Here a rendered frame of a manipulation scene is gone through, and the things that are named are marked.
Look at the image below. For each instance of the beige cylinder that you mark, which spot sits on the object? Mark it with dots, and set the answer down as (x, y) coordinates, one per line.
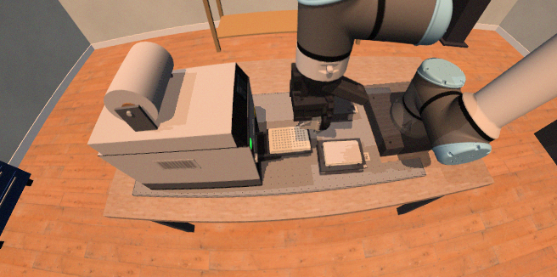
(141, 80)

